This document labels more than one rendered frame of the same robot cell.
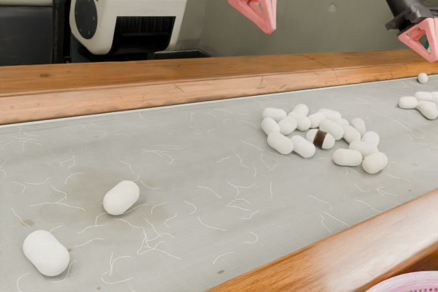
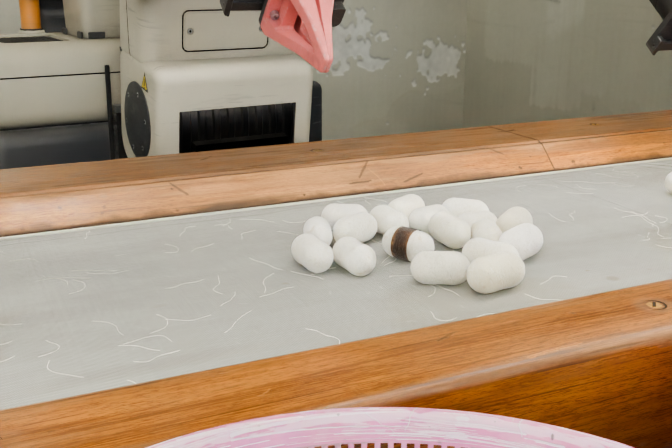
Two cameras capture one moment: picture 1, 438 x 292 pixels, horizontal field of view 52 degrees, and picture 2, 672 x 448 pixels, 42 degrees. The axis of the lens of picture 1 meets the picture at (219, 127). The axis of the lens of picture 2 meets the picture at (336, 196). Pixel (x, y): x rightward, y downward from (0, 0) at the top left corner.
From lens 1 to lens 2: 0.25 m
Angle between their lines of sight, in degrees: 19
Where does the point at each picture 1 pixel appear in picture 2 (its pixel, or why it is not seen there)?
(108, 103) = (34, 218)
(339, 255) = (220, 389)
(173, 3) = (285, 80)
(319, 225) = not seen: hidden behind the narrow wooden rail
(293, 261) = (111, 395)
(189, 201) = (56, 340)
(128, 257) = not seen: outside the picture
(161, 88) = (144, 190)
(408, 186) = not seen: hidden behind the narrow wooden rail
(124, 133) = (33, 258)
